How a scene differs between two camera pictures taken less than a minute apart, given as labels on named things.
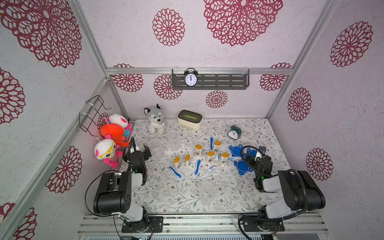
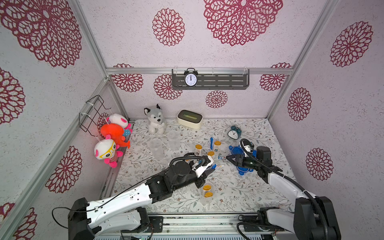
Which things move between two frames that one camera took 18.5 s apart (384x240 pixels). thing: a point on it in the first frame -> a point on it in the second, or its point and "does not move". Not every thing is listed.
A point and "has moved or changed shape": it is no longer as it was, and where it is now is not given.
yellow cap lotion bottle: x=177 y=165 has moved or changed shape
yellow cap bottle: x=187 y=158 has moved or changed shape
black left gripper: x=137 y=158 -> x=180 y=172
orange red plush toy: x=116 y=132 does not move
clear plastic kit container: x=207 y=193 does not move
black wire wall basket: x=87 y=117 does not move
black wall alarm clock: x=191 y=78 does not move
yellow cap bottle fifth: x=217 y=145 does not move
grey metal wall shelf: x=213 y=79 does not move
